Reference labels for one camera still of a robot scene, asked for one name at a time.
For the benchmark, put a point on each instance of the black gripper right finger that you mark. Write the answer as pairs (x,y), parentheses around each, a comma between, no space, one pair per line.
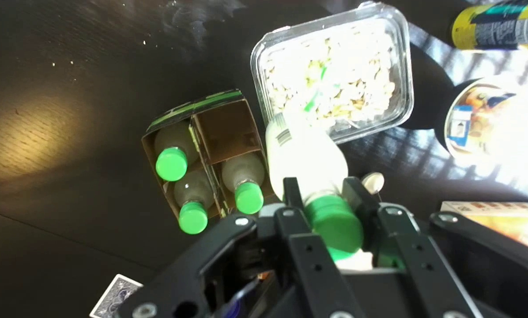
(424,279)

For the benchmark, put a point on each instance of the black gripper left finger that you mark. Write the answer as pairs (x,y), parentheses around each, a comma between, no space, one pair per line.
(321,290)

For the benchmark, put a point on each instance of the green capped white bottle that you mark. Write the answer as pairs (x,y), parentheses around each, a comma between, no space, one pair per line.
(302,150)

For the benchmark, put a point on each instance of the green capped bottle three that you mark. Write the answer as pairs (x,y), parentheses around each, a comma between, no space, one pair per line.
(243,177)

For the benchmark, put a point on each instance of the green capped bottle two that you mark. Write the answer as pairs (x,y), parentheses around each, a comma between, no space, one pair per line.
(192,196)

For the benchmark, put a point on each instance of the green cardboard bottle box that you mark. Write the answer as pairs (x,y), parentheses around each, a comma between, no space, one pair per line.
(220,126)

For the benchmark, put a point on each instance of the green capped bottle one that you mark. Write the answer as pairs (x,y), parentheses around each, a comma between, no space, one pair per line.
(173,152)

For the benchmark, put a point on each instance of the yellow green labelled bottle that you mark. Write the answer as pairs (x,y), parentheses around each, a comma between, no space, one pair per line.
(501,25)

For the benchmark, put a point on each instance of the round tin can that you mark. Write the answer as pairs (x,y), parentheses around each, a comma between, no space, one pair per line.
(464,126)

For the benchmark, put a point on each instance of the blue playing card deck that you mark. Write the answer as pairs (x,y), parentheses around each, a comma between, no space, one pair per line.
(115,293)

